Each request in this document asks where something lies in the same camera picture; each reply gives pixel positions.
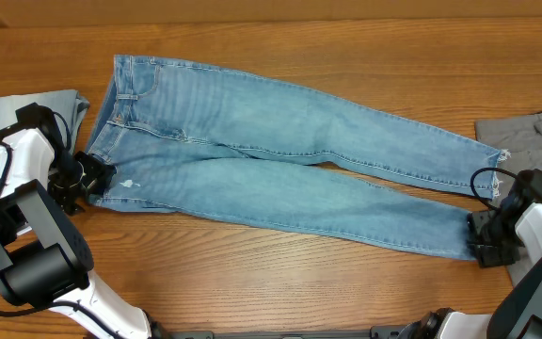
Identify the blue denim jeans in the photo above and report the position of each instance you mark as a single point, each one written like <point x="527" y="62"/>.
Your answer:
<point x="240" y="148"/>

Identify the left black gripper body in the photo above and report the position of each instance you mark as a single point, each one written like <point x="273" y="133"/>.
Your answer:
<point x="77" y="175"/>

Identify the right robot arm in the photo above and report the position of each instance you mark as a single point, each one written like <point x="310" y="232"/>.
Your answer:
<point x="518" y="316"/>

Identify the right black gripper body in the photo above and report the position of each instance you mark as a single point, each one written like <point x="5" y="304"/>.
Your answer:
<point x="485" y="237"/>

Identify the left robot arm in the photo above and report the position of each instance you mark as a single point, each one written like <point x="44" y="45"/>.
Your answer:
<point x="45" y="262"/>

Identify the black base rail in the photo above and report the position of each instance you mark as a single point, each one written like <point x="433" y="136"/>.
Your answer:
<point x="375" y="332"/>

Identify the grey trousers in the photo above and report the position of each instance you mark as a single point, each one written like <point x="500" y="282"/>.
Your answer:
<point x="520" y="140"/>

